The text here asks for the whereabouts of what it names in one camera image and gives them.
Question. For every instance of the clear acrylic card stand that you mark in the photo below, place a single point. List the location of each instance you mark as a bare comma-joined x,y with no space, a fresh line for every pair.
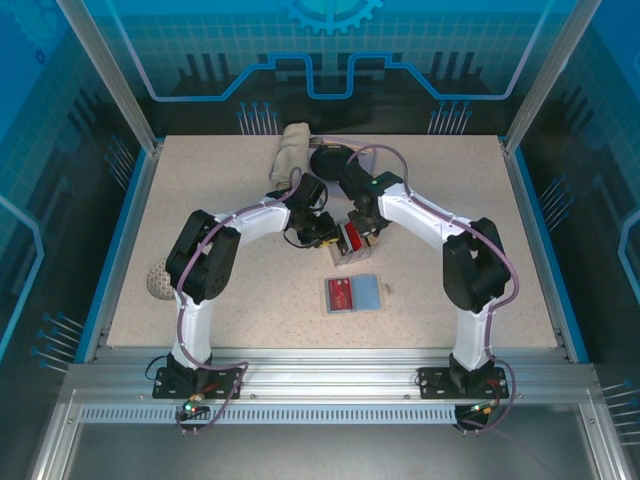
350,259

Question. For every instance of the red credit card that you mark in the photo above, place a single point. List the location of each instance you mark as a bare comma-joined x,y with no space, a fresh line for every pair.
340,295
355,240

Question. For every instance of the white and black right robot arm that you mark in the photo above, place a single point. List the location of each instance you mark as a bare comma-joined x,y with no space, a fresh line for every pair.
475,270

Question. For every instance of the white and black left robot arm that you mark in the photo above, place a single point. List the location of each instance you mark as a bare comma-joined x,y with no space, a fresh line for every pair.
200,260

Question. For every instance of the black credit card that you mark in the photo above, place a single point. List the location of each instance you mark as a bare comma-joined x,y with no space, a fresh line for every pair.
343,240

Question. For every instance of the purple rectangular mat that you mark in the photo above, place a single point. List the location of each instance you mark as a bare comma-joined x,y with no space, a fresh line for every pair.
369,160

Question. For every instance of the black round pan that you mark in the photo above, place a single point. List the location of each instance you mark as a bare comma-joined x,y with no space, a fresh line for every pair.
325,162

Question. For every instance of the brown flat utensil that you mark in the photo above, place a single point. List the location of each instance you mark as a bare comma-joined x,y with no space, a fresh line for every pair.
361,146

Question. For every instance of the beige folded cloth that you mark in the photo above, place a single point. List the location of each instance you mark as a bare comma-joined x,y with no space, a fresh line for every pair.
290,150

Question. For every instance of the white textured ball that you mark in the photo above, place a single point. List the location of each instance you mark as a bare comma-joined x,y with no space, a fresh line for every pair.
159,282

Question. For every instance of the lit power connector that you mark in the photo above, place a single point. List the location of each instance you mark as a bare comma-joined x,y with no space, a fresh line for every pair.
484,409
192,407

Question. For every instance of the aluminium frame rail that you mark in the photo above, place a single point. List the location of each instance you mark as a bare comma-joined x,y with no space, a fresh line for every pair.
325,370

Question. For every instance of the aluminium side rail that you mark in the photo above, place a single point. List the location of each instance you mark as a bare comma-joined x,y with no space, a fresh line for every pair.
125,225
530,225

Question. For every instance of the aluminium frame post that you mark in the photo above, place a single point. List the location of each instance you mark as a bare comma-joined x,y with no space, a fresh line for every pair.
545,75
110,75

